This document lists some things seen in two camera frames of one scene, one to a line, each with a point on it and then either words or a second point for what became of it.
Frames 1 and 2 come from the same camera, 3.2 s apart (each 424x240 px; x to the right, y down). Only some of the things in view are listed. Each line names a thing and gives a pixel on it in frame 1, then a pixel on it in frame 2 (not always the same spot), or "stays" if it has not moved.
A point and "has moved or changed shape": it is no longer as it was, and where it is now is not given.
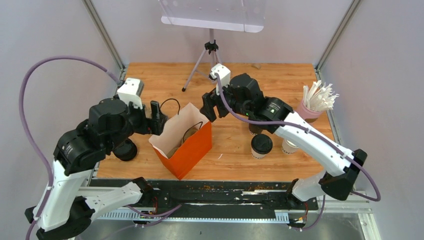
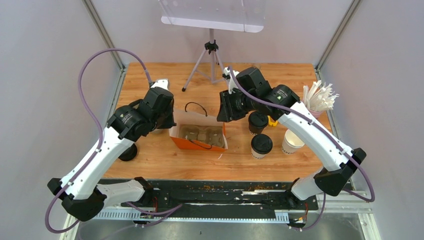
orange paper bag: (183, 139) has moved or changed shape
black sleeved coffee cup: (255, 129) stays
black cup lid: (261, 144) stays
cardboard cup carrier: (189, 133) → (212, 135)
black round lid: (127, 150) stays
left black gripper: (154, 125) → (170, 123)
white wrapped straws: (319, 98) stays
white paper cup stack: (288, 147) stays
